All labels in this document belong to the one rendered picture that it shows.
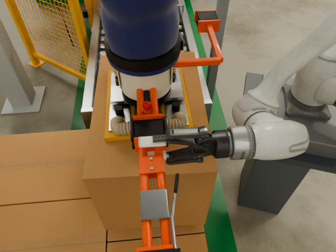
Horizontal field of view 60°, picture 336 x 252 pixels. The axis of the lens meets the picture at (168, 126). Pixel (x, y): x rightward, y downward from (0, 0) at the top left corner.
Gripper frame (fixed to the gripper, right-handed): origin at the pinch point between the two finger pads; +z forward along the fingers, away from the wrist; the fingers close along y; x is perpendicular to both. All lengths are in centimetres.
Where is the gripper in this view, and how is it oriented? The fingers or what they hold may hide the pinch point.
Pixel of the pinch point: (151, 149)
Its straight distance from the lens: 76.1
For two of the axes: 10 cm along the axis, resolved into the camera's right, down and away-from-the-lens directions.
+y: 0.0, 6.4, 7.7
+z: -10.0, 0.7, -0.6
